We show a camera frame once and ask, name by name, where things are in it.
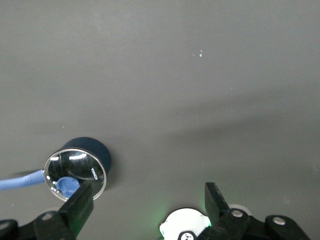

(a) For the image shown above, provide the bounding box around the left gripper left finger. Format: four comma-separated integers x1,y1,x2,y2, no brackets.
0,180,95,240

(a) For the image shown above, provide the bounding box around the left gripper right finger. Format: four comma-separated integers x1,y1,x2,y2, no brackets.
202,181,311,240

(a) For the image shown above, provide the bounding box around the dark blue saucepan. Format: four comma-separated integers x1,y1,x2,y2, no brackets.
0,136,112,203

